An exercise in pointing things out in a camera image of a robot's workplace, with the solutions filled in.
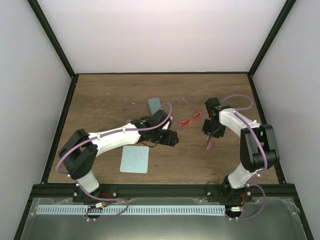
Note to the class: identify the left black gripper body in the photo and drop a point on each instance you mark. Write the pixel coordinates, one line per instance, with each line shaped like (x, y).
(160, 139)

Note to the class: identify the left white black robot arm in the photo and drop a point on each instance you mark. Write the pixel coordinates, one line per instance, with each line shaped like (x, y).
(80, 151)

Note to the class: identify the red sunglasses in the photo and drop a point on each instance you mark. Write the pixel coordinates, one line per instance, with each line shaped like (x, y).
(189, 120)

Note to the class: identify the light blue slotted cable duct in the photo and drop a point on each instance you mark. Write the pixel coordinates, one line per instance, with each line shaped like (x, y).
(134, 210)

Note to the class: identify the pink sunglasses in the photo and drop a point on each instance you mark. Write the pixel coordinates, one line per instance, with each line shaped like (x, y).
(209, 142)

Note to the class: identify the closed blue-grey glasses case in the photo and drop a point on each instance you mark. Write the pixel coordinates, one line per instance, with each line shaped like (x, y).
(154, 104)

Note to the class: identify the left light blue cloth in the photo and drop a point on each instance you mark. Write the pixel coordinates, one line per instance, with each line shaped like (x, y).
(134, 159)

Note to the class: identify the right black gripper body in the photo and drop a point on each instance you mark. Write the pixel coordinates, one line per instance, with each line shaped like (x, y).
(213, 129)

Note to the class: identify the black aluminium frame rail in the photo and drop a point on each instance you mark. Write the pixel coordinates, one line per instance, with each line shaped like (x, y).
(212, 192)

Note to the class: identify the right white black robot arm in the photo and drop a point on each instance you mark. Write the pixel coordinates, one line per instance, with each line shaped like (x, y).
(258, 149)

